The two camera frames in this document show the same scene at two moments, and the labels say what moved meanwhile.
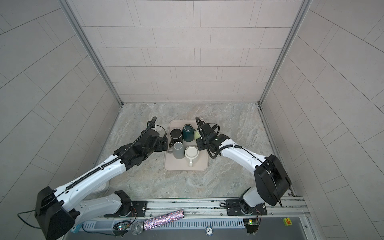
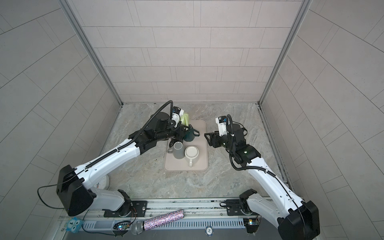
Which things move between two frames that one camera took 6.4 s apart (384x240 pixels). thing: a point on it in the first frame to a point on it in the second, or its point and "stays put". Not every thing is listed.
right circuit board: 252,225 stays put
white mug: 191,152 stays put
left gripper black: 161,147 to 180,131
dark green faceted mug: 188,133 stays put
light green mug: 197,134 to 184,118
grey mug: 177,150 stays put
